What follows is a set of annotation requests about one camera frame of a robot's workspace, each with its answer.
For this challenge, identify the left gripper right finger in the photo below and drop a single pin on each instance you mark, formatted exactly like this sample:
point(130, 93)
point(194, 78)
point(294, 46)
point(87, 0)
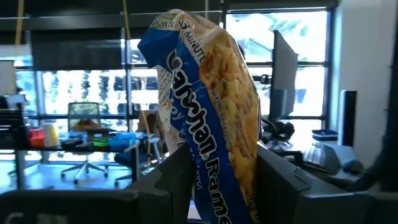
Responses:
point(280, 199)

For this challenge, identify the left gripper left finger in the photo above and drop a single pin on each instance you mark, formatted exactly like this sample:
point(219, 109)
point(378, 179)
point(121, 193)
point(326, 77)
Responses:
point(161, 202)

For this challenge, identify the blue Maruchan ramen pack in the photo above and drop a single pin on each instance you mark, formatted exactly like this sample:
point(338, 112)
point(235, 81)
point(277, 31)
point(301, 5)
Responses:
point(217, 124)

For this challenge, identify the white keyboard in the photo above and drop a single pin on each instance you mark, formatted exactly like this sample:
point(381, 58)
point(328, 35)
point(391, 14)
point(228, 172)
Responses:
point(329, 155)

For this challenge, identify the black headphones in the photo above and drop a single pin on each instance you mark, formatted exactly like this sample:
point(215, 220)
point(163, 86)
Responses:
point(280, 129)

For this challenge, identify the blue storage bin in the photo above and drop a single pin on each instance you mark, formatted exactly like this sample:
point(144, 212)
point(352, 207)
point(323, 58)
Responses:
point(122, 141)

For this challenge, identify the blue white box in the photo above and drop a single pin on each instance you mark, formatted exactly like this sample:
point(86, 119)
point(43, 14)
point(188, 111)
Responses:
point(325, 135)

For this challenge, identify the computer mouse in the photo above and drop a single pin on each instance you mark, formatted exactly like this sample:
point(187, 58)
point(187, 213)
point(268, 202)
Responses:
point(352, 165)

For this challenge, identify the office desk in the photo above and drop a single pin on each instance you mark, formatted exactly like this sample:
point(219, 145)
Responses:
point(77, 148)

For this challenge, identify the black tower speaker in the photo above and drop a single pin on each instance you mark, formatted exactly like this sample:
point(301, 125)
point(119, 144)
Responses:
point(348, 118)

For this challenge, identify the mesh office chair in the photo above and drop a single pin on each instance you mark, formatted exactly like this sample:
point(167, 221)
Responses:
point(84, 115)

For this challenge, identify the computer monitor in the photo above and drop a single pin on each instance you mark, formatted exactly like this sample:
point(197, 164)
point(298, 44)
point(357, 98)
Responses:
point(283, 77)

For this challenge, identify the yellow white cup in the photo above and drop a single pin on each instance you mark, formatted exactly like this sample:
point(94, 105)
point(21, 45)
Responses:
point(50, 135)

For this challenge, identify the orange container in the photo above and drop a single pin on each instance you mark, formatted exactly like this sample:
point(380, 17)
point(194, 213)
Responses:
point(36, 138)

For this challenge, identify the glass window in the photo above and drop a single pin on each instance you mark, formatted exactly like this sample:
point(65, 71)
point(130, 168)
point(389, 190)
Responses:
point(280, 37)

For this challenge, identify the black equipment rack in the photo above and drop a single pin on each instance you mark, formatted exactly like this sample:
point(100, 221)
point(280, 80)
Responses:
point(11, 127)

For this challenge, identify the black roller blind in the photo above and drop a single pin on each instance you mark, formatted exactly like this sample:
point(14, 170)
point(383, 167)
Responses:
point(74, 53)

